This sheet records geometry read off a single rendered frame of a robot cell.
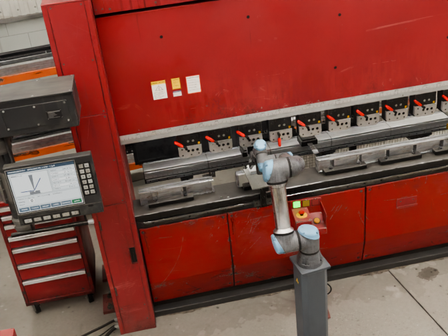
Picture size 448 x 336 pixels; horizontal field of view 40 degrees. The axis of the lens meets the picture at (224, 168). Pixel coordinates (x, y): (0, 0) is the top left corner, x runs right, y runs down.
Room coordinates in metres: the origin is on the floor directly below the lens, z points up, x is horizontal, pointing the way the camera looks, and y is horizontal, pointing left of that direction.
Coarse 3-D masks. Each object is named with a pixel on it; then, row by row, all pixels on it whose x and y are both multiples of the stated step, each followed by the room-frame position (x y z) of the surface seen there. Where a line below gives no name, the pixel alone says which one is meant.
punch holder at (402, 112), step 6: (384, 102) 3.69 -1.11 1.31; (390, 102) 3.66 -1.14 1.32; (396, 102) 3.66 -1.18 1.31; (402, 102) 3.66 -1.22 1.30; (384, 108) 3.68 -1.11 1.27; (396, 108) 3.66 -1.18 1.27; (402, 108) 3.66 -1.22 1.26; (384, 114) 3.69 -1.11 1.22; (390, 114) 3.65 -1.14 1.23; (396, 114) 3.66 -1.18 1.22; (402, 114) 3.66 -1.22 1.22; (390, 120) 3.65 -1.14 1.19; (396, 120) 3.66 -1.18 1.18
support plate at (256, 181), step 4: (244, 172) 3.51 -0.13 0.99; (248, 172) 3.50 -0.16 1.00; (248, 176) 3.44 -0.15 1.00; (252, 176) 3.44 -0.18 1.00; (256, 176) 3.43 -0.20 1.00; (260, 176) 3.43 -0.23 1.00; (248, 180) 3.39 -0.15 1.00; (252, 180) 3.39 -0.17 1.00; (256, 180) 3.38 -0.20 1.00; (260, 180) 3.38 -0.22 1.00; (252, 184) 3.34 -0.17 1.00; (256, 184) 3.33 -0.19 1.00; (260, 184) 3.33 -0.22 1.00; (264, 184) 3.32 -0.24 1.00; (252, 188) 3.29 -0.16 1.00; (256, 188) 3.28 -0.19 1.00; (260, 188) 3.29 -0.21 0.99
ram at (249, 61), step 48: (240, 0) 3.53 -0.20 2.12; (288, 0) 3.57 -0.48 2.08; (336, 0) 3.61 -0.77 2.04; (384, 0) 3.65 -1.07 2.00; (432, 0) 3.69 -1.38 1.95; (144, 48) 3.45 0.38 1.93; (192, 48) 3.49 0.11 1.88; (240, 48) 3.53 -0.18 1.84; (288, 48) 3.56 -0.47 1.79; (336, 48) 3.61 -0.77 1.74; (384, 48) 3.65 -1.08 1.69; (432, 48) 3.69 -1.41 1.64; (144, 96) 3.44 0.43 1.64; (192, 96) 3.48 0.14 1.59; (240, 96) 3.52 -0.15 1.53; (288, 96) 3.56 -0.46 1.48; (336, 96) 3.61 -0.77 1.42; (384, 96) 3.65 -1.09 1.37
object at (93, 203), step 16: (32, 160) 2.82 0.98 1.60; (48, 160) 2.80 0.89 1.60; (64, 160) 2.80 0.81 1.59; (80, 160) 2.81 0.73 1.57; (80, 176) 2.81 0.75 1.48; (96, 176) 2.84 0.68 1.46; (96, 192) 2.81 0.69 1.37; (16, 208) 2.76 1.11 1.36; (64, 208) 2.79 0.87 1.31; (80, 208) 2.80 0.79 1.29; (96, 208) 2.81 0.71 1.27
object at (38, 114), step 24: (0, 96) 2.87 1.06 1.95; (24, 96) 2.83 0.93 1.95; (48, 96) 2.82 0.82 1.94; (72, 96) 2.84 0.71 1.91; (0, 120) 2.80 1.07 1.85; (24, 120) 2.81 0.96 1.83; (48, 120) 2.82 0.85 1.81; (72, 120) 2.84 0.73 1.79; (0, 144) 2.88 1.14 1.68; (0, 168) 2.88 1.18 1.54
